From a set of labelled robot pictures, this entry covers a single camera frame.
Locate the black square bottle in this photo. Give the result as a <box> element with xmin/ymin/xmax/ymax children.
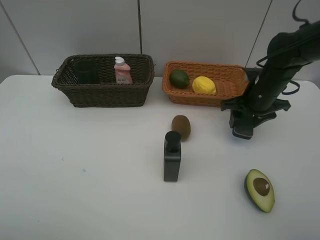
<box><xmin>163</xmin><ymin>130</ymin><xmax>182</xmax><ymax>183</ymax></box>

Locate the grey translucent plastic cup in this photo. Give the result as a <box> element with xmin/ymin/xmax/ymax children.
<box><xmin>73</xmin><ymin>59</ymin><xmax>99</xmax><ymax>85</ymax></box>

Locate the pink bottle white cap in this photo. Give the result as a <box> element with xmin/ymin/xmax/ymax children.
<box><xmin>114</xmin><ymin>56</ymin><xmax>133</xmax><ymax>85</ymax></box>

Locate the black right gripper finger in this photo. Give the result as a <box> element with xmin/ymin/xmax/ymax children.
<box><xmin>229</xmin><ymin>110</ymin><xmax>242</xmax><ymax>129</ymax></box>
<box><xmin>252</xmin><ymin>112</ymin><xmax>277</xmax><ymax>128</ymax></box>

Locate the brown kiwi fruit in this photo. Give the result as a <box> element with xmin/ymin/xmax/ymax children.
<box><xmin>171</xmin><ymin>115</ymin><xmax>191</xmax><ymax>141</ymax></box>

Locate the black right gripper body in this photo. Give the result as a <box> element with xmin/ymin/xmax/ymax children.
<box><xmin>221</xmin><ymin>66</ymin><xmax>292</xmax><ymax>117</ymax></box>

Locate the dark green lime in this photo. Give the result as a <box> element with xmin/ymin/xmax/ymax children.
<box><xmin>169</xmin><ymin>69</ymin><xmax>190</xmax><ymax>89</ymax></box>

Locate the dark brown wicker basket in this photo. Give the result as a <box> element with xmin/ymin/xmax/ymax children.
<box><xmin>51</xmin><ymin>53</ymin><xmax>155</xmax><ymax>108</ymax></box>

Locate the yellow lemon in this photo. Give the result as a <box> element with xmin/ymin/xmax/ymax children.
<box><xmin>192</xmin><ymin>76</ymin><xmax>216</xmax><ymax>95</ymax></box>

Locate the halved avocado with pit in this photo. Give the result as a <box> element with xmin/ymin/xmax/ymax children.
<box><xmin>244</xmin><ymin>169</ymin><xmax>275</xmax><ymax>213</ymax></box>

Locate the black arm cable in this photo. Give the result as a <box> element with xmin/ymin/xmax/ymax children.
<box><xmin>255</xmin><ymin>0</ymin><xmax>320</xmax><ymax>95</ymax></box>

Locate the orange wicker basket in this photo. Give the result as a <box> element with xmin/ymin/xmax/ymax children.
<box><xmin>162</xmin><ymin>61</ymin><xmax>249</xmax><ymax>108</ymax></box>

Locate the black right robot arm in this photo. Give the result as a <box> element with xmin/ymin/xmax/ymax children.
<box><xmin>221</xmin><ymin>21</ymin><xmax>320</xmax><ymax>136</ymax></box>

